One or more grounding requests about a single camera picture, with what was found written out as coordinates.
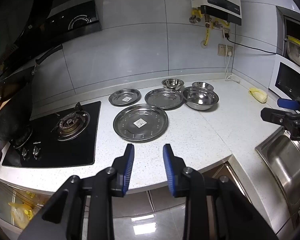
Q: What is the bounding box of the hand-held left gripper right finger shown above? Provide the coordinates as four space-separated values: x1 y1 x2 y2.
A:
162 144 278 240

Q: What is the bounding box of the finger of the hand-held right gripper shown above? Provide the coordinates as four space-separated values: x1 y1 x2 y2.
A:
277 97 300 113
261 107 294 128

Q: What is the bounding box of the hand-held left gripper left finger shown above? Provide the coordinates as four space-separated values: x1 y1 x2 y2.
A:
17 144 135 240

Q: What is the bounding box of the large steel plate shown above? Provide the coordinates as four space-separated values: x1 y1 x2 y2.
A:
113 104 169 142

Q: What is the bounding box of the small steel plate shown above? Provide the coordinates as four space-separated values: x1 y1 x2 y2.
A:
108 88 141 106

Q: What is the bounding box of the medium steel plate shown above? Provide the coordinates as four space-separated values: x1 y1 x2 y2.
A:
144 88 184 110

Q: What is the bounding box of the large steel bowl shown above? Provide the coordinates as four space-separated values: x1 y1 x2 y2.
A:
182 86 219 111

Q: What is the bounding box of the small shallow steel bowl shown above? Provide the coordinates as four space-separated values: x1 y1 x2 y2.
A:
191 81 214 91

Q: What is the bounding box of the small deep steel bowl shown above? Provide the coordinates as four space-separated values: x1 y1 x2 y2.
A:
161 78 185 90

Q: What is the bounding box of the white microwave oven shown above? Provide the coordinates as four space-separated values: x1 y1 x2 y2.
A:
268 60 300 101

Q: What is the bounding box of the napa cabbage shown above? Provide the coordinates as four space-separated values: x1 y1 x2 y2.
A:
248 87 268 103

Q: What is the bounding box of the steel sink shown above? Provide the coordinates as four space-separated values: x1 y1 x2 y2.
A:
255 127 300 207

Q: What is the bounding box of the glass bowl with yellow lid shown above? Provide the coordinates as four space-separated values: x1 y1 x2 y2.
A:
284 35 300 68

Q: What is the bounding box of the black gas stove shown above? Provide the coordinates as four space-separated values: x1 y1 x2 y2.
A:
1 101 102 168

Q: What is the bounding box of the yellow gas pipe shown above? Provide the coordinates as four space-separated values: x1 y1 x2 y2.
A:
202 21 212 47

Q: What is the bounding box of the yellow plastic bag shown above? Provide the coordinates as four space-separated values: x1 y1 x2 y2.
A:
8 192 45 228

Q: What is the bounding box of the black wok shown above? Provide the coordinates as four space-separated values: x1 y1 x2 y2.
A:
0 44 63 141

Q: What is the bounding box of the wooden cutting board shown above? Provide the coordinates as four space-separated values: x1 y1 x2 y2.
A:
0 97 13 120

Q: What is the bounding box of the black range hood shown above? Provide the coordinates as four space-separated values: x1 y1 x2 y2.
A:
0 0 102 80

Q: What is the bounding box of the black power cable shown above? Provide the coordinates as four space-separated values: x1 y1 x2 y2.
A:
225 37 277 55

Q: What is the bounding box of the white power cable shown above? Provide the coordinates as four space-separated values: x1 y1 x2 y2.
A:
224 53 240 82

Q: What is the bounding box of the wall socket with white plug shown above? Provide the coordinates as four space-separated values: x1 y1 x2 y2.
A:
218 44 234 57

